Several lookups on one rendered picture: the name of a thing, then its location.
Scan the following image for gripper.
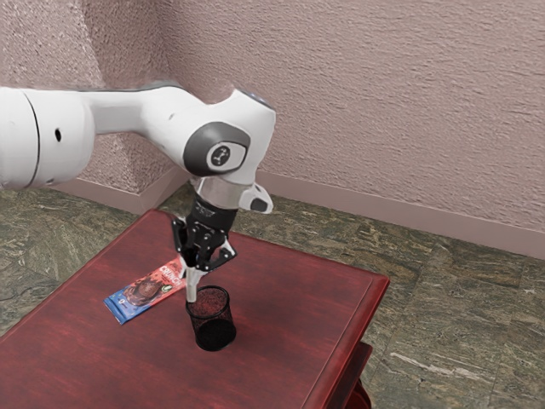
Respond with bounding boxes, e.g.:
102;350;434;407
170;194;238;303

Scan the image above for red blue chocolate bar wrapper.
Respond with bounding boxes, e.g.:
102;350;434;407
103;255;189;326

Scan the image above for black mesh pen holder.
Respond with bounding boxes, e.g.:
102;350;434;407
184;285;238;353

